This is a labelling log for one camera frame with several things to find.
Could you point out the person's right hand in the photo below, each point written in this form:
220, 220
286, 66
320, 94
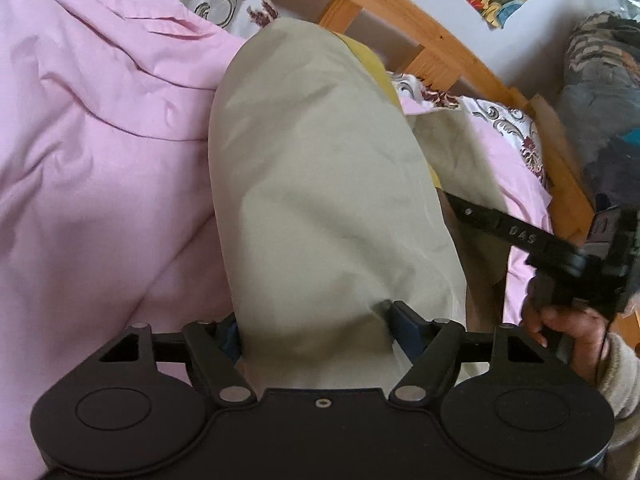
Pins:
586, 327

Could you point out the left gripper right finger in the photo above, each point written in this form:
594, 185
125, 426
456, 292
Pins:
432, 347

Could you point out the plastic bag of clothes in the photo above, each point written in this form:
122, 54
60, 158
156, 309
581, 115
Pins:
599, 102

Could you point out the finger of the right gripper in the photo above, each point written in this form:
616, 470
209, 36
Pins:
505, 229

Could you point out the pink bed sheet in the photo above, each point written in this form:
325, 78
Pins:
107, 210

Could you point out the cream fleece sleeve forearm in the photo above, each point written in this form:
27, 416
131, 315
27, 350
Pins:
620, 385

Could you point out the olive green garment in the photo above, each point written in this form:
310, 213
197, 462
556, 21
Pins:
330, 202

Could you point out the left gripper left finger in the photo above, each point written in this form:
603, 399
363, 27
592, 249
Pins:
214, 350

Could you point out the wooden bed headboard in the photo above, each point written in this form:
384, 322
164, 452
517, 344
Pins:
441, 59

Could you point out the floral satin pillow right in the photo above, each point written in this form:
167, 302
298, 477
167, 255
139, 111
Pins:
514, 125

